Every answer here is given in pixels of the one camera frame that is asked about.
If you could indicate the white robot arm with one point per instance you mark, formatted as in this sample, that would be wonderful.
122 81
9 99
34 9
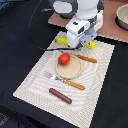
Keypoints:
81 18

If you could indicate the fork with wooden handle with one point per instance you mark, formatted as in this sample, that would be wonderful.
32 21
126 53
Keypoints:
68 82

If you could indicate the knife with wooden handle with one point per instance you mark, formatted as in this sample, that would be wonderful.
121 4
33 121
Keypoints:
87 59

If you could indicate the yellow toy cheese block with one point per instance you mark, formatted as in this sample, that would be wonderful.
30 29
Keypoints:
91 45

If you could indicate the red toy tomato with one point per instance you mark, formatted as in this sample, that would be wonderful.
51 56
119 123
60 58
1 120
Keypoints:
64 59

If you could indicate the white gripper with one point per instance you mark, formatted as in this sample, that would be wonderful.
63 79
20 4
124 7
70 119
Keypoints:
82 31

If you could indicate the beige bowl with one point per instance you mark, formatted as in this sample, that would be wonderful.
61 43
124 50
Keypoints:
122 15

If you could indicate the woven beige placemat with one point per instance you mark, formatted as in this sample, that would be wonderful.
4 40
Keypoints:
35 88

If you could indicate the yellow toy banana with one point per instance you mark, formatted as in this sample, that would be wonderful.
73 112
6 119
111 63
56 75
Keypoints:
62 41

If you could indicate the round wooden plate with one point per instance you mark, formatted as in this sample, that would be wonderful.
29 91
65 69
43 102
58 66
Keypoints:
72 70

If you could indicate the brown toy sausage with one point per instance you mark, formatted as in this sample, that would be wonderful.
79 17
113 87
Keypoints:
60 95

